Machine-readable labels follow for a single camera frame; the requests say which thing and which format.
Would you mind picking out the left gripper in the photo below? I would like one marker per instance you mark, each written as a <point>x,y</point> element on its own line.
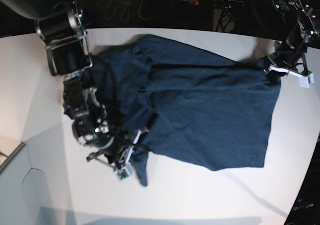
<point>283,65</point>

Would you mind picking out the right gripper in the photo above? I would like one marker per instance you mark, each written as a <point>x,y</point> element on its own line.
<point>117,153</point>

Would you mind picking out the dark blue t-shirt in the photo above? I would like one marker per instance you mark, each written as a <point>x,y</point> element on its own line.
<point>211,111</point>

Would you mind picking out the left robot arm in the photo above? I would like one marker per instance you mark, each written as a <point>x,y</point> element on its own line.
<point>303,22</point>

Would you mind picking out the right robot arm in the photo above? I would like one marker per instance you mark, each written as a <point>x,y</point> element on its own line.
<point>61,27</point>

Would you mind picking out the black power strip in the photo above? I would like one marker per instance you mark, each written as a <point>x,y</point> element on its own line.
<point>219,4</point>

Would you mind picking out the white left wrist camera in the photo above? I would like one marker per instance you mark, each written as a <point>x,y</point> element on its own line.
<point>305,81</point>

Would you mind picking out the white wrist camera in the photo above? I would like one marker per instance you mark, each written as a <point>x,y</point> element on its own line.
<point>123,173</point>
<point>305,81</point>

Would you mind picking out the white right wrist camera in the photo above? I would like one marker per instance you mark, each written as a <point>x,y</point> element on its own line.
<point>123,173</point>

